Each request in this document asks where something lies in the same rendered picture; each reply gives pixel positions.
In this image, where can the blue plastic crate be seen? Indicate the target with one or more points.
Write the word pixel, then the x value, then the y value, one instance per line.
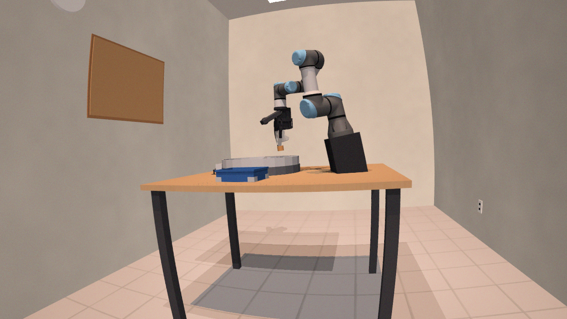
pixel 241 174

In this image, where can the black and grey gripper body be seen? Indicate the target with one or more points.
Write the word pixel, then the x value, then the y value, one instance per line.
pixel 284 119

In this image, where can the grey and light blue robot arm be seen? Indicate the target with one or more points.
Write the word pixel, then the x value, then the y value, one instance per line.
pixel 314 104

